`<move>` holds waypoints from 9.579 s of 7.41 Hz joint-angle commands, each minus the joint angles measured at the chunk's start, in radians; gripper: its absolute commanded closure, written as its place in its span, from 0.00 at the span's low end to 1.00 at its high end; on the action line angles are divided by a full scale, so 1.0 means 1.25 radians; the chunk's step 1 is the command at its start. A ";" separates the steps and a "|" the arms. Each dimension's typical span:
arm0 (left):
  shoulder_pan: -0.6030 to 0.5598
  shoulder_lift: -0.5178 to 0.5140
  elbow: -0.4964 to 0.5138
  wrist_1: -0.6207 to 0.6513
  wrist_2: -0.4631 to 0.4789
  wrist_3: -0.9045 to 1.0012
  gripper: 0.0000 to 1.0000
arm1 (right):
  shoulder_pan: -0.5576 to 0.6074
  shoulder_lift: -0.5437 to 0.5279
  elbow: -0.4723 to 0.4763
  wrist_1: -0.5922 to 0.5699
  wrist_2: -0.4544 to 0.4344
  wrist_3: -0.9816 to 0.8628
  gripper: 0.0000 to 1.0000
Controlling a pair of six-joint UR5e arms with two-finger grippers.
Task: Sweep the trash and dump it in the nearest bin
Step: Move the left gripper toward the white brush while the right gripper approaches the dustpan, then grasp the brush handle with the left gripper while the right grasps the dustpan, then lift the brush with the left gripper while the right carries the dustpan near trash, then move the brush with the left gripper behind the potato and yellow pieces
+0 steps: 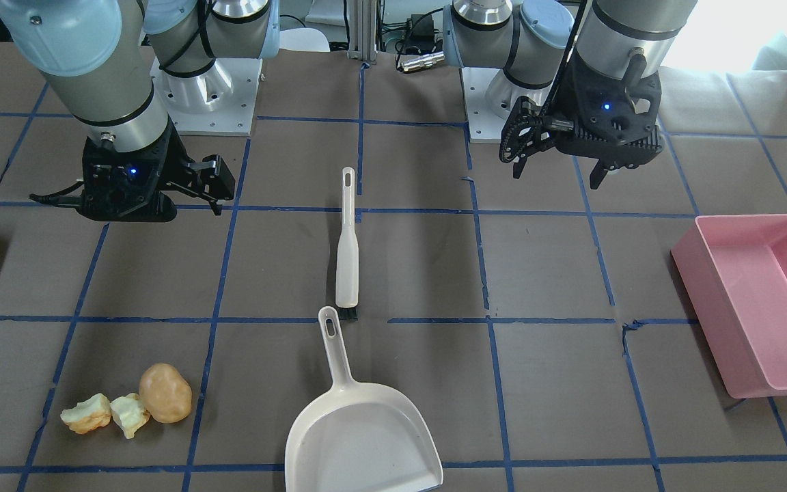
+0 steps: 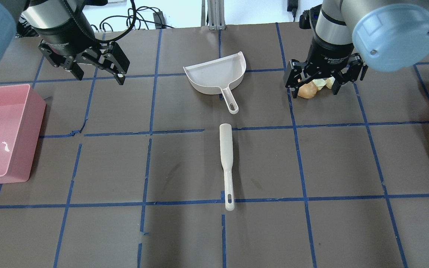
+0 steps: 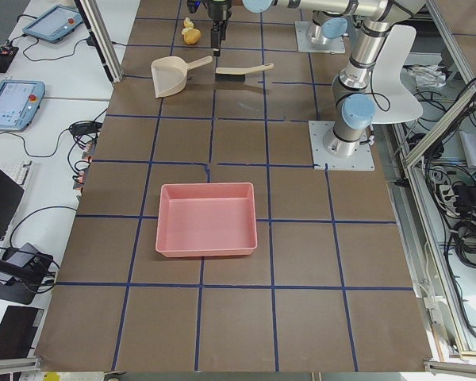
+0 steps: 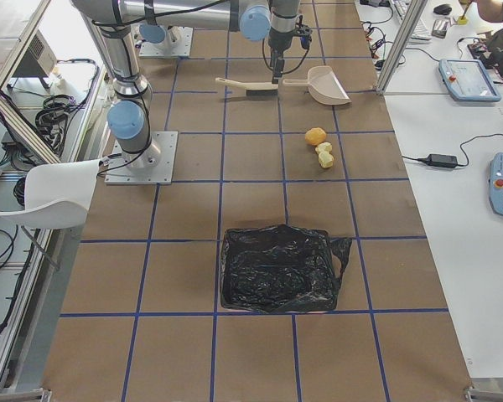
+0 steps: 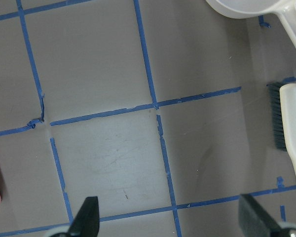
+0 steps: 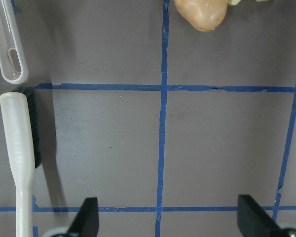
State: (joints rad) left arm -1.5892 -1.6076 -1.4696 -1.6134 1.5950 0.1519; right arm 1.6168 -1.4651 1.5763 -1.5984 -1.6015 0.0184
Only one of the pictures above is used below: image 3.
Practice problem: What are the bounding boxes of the beige brush black bristles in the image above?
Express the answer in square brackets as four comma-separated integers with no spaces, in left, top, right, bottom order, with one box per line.
[215,63,274,83]

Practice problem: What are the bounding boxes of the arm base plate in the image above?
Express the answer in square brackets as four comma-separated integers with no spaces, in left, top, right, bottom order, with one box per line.
[295,17,348,54]
[309,121,374,171]

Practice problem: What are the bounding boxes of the pink plastic bin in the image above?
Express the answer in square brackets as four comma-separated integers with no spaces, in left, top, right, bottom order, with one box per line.
[155,183,258,258]

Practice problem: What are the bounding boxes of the beige plastic dustpan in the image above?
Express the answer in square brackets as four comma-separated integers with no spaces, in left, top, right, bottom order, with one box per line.
[151,56,213,98]

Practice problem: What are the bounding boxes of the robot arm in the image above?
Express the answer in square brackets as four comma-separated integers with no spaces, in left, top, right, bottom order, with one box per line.
[205,0,425,158]
[306,11,348,45]

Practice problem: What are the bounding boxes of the white keyboard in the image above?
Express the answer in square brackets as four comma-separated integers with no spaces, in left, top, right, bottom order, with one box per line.
[2,160,33,189]

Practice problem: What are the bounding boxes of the aluminium frame post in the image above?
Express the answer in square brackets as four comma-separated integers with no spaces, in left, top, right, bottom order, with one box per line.
[75,0,123,83]

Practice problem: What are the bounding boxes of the upper blue teach pendant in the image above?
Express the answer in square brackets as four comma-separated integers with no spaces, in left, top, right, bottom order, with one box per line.
[22,5,83,43]

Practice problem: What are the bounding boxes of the orange crumpled paper ball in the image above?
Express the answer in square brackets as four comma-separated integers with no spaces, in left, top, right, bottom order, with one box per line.
[183,29,202,45]

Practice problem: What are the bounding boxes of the lower blue teach pendant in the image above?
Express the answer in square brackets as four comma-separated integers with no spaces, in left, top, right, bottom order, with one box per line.
[0,79,45,132]

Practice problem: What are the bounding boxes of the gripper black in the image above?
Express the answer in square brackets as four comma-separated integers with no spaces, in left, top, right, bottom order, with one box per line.
[206,0,232,56]

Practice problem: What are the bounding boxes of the white plastic chair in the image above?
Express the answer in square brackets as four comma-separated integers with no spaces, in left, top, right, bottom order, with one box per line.
[370,25,423,125]

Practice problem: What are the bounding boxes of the blue teach pendant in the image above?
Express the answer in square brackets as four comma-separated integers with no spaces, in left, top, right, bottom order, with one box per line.
[22,5,83,43]
[0,79,45,132]

